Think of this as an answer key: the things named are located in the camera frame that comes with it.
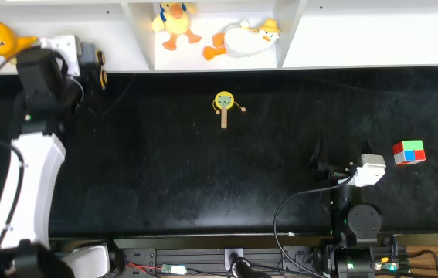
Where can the many-coloured puzzle cube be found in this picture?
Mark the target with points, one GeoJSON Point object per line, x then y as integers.
{"type": "Point", "coordinates": [409, 152]}

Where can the grey and yellow toy truck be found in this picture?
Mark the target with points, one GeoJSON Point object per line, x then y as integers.
{"type": "Point", "coordinates": [88, 52]}

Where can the yellow plush duck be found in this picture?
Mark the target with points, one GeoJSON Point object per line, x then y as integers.
{"type": "Point", "coordinates": [176, 23]}

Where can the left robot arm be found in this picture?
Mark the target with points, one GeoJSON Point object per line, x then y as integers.
{"type": "Point", "coordinates": [33, 185]}

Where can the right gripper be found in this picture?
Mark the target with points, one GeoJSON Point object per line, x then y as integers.
{"type": "Point", "coordinates": [330, 172]}

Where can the mounting rail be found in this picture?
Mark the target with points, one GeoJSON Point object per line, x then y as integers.
{"type": "Point", "coordinates": [203, 258]}

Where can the yellow rattle drum toy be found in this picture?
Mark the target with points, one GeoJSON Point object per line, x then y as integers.
{"type": "Point", "coordinates": [224, 102]}

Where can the white plush duck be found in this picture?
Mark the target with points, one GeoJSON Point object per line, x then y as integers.
{"type": "Point", "coordinates": [243, 40]}

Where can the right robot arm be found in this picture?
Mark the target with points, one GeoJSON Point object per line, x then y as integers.
{"type": "Point", "coordinates": [364, 222]}

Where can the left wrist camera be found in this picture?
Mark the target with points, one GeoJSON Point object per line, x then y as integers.
{"type": "Point", "coordinates": [64, 48]}

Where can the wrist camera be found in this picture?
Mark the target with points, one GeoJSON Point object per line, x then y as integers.
{"type": "Point", "coordinates": [369, 170]}
{"type": "Point", "coordinates": [64, 48]}

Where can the white shelf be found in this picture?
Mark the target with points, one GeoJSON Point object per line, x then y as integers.
{"type": "Point", "coordinates": [357, 38]}

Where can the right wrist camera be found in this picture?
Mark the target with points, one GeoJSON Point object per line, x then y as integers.
{"type": "Point", "coordinates": [369, 170]}

